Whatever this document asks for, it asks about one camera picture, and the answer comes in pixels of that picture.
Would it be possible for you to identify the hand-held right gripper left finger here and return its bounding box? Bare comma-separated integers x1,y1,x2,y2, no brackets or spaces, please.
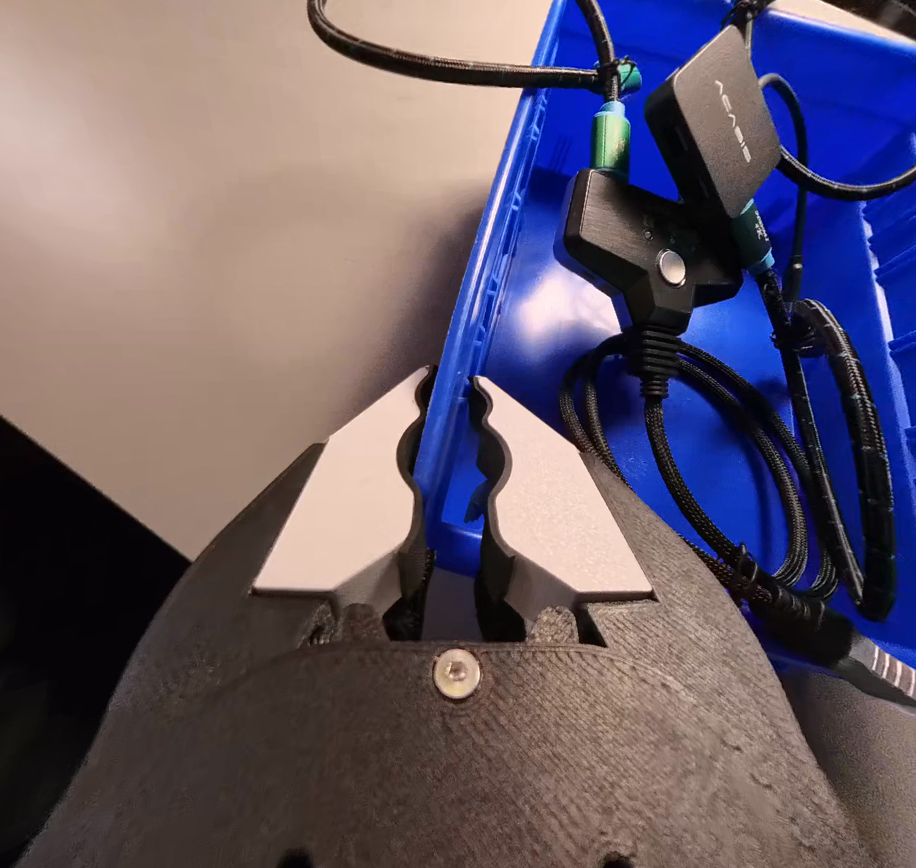
252,364,439,608

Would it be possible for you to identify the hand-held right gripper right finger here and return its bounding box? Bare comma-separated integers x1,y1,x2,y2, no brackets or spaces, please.
465,376,655,610

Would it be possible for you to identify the thick black braided cable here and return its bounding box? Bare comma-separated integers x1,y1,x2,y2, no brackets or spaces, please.
560,331,916,704

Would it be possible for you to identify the blue plastic bin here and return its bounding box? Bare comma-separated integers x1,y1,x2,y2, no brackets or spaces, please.
414,0,916,676

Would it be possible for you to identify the dark grey usb hub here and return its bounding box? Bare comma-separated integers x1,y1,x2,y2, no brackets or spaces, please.
644,24,782,221

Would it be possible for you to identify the thin black hub cable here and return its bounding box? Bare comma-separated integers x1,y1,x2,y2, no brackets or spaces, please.
757,72,817,311

